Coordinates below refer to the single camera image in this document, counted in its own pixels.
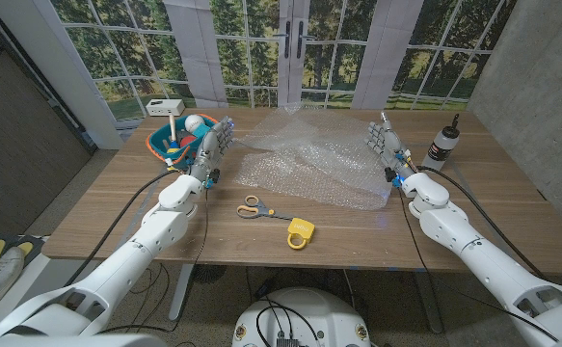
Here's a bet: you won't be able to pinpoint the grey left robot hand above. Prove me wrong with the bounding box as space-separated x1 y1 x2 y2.
188 115 236 189

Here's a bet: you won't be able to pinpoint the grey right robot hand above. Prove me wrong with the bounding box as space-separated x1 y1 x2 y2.
362 110 419 187

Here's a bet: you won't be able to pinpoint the orange grey handled scissors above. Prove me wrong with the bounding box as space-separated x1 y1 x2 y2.
235 195 295 222

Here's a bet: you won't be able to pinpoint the clear dispenser bottle black cap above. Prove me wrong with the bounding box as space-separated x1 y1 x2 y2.
421 113 461 171

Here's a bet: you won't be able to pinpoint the teal basket orange rim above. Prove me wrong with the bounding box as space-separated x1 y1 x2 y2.
146 113 224 170

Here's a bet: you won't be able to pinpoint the clear bubble wrap sheet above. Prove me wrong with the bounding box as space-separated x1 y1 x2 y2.
233 104 395 211

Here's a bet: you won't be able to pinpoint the grey tape strip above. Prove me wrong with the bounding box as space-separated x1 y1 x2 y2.
116 178 161 248

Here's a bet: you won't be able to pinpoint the white baseball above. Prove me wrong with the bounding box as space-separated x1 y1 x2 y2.
184 114 206 134

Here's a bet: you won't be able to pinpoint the white power box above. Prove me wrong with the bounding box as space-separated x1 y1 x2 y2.
145 98 186 118

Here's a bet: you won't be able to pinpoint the printed forest window backdrop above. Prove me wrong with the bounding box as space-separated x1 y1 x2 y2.
48 0 521 121

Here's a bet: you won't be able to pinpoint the yellow padlock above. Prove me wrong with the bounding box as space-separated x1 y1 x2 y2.
286 217 316 251

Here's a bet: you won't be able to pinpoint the black ribbed round object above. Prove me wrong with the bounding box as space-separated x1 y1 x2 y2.
192 263 227 284

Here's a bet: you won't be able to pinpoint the grey table leg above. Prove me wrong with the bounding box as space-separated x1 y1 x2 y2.
413 272 444 334

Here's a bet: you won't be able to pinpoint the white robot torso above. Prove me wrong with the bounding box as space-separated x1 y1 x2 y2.
231 287 372 347

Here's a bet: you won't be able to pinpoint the wooden handled toy mallet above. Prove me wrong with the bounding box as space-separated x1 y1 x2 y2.
167 114 180 154

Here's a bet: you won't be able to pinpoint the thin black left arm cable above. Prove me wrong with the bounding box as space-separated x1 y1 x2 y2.
172 186 210 334

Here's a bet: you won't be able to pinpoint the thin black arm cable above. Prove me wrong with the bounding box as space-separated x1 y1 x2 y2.
397 187 559 342
172 186 210 334

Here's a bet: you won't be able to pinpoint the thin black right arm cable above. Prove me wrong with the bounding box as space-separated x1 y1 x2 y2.
397 187 559 342

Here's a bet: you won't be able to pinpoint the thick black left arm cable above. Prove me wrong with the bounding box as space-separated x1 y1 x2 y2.
62 168 185 288

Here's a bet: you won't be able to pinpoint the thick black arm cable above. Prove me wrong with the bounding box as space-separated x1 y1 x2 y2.
415 165 549 281
62 168 185 288

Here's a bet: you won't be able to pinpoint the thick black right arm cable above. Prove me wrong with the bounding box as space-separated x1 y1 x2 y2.
415 165 549 281

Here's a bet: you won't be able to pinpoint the black torso cables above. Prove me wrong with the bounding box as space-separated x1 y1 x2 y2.
255 296 320 341

